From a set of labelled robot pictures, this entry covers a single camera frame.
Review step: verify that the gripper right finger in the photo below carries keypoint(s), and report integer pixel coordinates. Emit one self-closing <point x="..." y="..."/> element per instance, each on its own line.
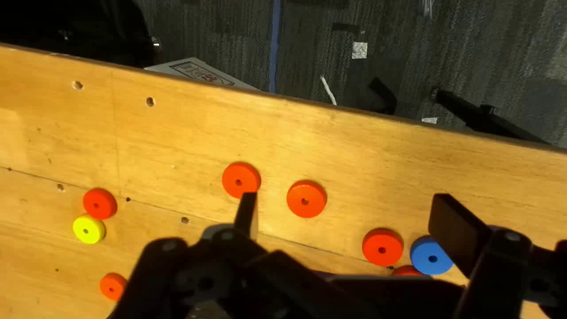
<point x="496" y="261"/>

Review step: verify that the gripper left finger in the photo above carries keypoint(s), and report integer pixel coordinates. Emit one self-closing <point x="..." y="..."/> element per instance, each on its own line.
<point x="230" y="257"/>

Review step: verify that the blue wooden disc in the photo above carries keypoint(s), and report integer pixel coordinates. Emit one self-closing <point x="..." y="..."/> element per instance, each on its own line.
<point x="427" y="257"/>

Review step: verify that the orange wooden disc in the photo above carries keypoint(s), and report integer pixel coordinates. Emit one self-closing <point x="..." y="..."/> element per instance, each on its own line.
<point x="241" y="179"/>
<point x="405" y="271"/>
<point x="111" y="286"/>
<point x="99" y="203"/>
<point x="382" y="247"/>
<point x="306" y="199"/>

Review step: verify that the yellow wooden disc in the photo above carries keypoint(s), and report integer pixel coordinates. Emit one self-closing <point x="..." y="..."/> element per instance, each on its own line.
<point x="88" y="229"/>

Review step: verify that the stand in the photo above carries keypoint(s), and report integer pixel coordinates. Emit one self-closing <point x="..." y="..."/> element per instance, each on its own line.
<point x="478" y="117"/>

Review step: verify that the white printed cardboard sheet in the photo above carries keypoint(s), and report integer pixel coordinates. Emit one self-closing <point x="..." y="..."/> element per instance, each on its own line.
<point x="199" y="72"/>

